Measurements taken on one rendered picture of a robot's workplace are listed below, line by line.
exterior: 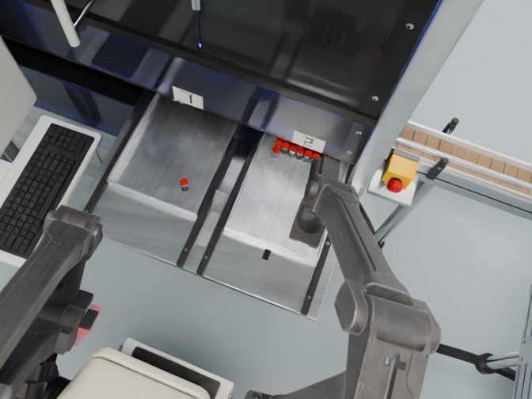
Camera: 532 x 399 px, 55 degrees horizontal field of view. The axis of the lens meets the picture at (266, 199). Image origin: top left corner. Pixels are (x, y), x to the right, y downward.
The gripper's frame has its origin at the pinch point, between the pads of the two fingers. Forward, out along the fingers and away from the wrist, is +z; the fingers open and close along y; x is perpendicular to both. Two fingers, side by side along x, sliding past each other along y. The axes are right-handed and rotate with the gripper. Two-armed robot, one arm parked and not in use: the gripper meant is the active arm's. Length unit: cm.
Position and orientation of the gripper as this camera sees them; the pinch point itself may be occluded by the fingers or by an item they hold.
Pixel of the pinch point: (305, 233)
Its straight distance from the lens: 116.7
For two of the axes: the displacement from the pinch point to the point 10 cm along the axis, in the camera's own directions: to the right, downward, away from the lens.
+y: 3.5, -8.6, 3.6
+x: -9.3, -3.5, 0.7
